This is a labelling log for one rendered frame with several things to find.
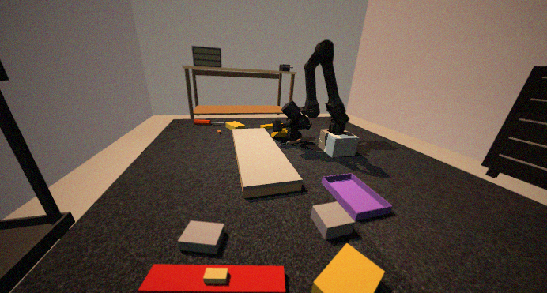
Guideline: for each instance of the beige flat square block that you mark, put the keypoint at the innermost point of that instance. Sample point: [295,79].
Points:
[201,237]

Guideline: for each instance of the red flat bar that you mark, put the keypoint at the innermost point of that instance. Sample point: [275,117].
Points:
[214,279]

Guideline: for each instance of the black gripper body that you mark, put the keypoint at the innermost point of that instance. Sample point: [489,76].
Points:
[278,126]

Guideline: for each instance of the purple shallow tray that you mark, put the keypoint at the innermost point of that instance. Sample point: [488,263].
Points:
[356,197]

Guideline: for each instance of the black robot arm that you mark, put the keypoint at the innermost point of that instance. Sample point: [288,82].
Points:
[324,54]

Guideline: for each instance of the beige rectangular block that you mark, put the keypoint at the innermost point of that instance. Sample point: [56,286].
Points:
[332,220]

